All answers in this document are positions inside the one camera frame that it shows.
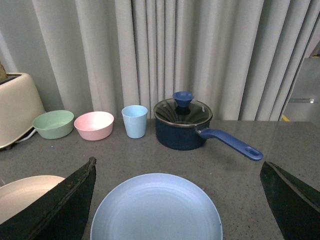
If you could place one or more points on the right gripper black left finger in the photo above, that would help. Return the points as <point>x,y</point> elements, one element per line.
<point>60,214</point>

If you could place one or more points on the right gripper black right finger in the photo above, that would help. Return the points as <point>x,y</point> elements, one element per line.
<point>295,205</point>

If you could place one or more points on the light blue plate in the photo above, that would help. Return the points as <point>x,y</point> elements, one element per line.
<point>156,206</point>

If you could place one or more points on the beige plate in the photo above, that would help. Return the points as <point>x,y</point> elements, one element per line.
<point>17,195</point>

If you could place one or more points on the green bowl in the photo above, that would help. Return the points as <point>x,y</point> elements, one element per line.
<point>54,124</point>

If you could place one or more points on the pink bowl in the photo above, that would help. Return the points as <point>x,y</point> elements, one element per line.
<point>94,126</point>

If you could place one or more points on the cream toaster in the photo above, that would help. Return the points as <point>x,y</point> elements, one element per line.
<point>20,104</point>

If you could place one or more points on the light blue cup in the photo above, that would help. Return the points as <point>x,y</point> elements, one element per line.
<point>135,120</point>

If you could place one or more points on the dark blue saucepan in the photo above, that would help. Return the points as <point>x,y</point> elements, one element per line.
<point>189,137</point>

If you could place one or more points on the toast slice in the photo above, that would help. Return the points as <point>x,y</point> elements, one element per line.
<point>3,74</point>

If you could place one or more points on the glass pot lid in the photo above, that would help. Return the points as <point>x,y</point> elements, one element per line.
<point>182,110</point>

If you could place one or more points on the grey curtain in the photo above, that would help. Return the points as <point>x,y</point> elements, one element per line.
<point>240,57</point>

